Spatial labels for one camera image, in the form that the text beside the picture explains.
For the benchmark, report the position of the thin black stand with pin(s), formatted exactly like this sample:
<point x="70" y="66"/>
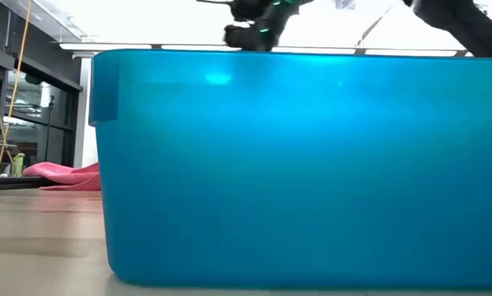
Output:
<point x="48" y="131"/>

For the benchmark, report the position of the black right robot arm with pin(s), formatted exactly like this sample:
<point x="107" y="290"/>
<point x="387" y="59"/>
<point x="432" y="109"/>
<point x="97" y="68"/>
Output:
<point x="464" y="24"/>

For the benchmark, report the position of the large blue plastic basket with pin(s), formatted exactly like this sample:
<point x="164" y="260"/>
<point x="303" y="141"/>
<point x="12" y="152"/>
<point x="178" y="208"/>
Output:
<point x="295" y="172"/>

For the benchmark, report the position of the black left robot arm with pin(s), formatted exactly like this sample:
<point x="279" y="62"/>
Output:
<point x="270" y="10"/>

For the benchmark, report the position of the pink microfiber towel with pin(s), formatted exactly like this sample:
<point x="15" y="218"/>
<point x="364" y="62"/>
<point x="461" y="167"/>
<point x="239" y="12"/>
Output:
<point x="69" y="174"/>

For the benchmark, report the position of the green bottle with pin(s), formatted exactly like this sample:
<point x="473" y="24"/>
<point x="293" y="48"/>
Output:
<point x="18" y="163"/>

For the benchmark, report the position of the black table edge rail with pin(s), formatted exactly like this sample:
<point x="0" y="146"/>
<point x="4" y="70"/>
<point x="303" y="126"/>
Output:
<point x="11" y="182"/>

